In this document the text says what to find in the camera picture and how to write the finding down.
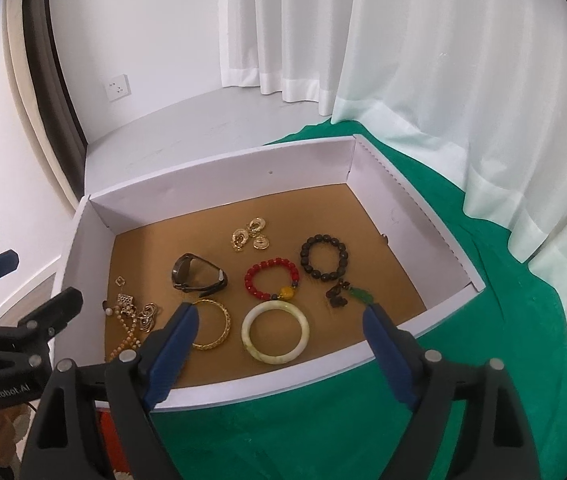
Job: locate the pale green curtain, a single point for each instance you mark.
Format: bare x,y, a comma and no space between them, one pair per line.
463,85

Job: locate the green pendant bead charm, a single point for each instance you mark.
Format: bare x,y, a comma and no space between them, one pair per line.
361,294

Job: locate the gold swirl earrings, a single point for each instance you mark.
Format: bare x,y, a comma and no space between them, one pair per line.
148,316

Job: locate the pale jade bangle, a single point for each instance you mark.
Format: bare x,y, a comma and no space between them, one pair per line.
248,332

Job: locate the gold diamond-shaped pendant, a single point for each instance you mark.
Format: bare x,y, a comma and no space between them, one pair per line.
125,302

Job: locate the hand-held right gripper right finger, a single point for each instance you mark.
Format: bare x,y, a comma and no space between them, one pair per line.
388,355

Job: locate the gold clover charm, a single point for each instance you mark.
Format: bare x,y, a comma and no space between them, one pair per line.
121,283

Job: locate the gold hoop earring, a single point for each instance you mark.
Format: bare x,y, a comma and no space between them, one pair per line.
255,224
262,243
239,236

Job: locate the white cardboard box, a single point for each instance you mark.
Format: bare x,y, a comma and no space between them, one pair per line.
303,210

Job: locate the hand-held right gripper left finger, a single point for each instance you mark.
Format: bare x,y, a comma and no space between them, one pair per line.
173,350

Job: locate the green cloth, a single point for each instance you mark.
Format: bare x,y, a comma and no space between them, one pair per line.
313,440

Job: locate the dark wristwatch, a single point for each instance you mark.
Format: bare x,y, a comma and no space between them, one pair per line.
182,270

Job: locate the gold bangle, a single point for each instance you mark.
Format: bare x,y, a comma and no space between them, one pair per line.
226,322

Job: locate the white wall socket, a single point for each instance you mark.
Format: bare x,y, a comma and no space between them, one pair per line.
117,87

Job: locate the red object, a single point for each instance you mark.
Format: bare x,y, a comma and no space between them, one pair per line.
108,435

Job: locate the white curtain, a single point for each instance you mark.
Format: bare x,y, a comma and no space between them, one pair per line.
273,20

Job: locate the door frame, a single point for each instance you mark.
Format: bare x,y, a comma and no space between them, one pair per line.
48,85

